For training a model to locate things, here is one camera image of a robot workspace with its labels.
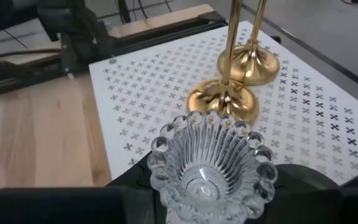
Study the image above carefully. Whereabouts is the tall gold candlestick holder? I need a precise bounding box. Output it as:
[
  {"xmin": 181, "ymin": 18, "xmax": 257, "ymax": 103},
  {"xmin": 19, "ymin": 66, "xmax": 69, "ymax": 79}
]
[{"xmin": 217, "ymin": 0, "xmax": 281, "ymax": 87}]

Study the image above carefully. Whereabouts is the clear glass candle holder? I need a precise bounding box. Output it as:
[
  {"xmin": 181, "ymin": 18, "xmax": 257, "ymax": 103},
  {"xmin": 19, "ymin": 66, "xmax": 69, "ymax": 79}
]
[{"xmin": 147, "ymin": 109, "xmax": 278, "ymax": 224}]

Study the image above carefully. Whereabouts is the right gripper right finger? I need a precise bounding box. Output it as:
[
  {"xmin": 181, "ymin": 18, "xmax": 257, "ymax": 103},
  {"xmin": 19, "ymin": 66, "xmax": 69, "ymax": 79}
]
[{"xmin": 247, "ymin": 164, "xmax": 358, "ymax": 224}]

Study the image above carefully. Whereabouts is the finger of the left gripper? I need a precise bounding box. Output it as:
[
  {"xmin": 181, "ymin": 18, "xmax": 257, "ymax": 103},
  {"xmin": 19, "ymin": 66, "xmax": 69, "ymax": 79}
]
[{"xmin": 61, "ymin": 32, "xmax": 76, "ymax": 81}]

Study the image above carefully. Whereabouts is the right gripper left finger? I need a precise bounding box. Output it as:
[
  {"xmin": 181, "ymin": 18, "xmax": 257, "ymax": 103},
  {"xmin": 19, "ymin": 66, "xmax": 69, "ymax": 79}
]
[{"xmin": 0, "ymin": 152, "xmax": 167, "ymax": 224}]

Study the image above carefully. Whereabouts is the white perforated metal shelf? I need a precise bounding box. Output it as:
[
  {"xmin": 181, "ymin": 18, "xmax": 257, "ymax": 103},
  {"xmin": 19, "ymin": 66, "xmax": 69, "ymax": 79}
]
[{"xmin": 88, "ymin": 20, "xmax": 358, "ymax": 187}]

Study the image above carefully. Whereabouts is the short gold candlestick holder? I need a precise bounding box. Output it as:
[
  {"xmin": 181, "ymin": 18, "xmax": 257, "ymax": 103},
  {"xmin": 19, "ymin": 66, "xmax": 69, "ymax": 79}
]
[{"xmin": 186, "ymin": 0, "xmax": 260, "ymax": 126}]

